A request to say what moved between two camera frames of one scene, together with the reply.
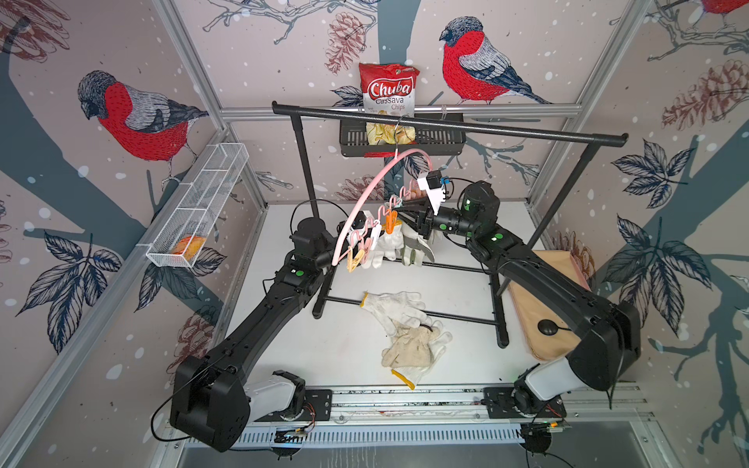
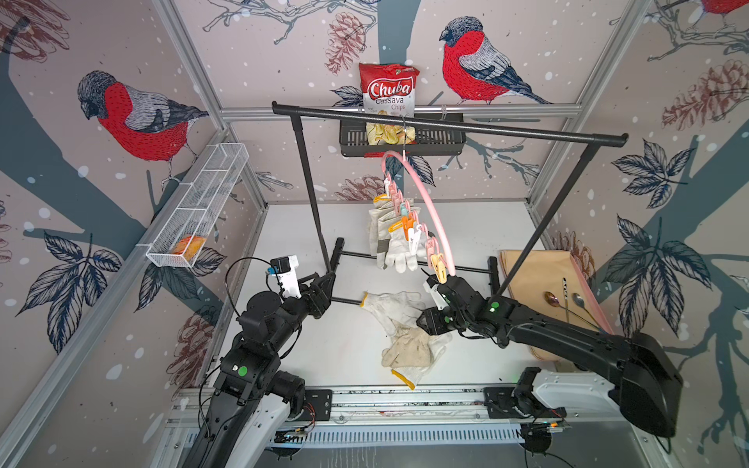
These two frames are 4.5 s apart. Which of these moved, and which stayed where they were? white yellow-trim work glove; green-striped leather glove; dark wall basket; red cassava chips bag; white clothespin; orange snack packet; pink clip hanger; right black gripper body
Moved: pink clip hanger; green-striped leather glove; right black gripper body; white yellow-trim work glove; white clothespin
Stayed: orange snack packet; dark wall basket; red cassava chips bag
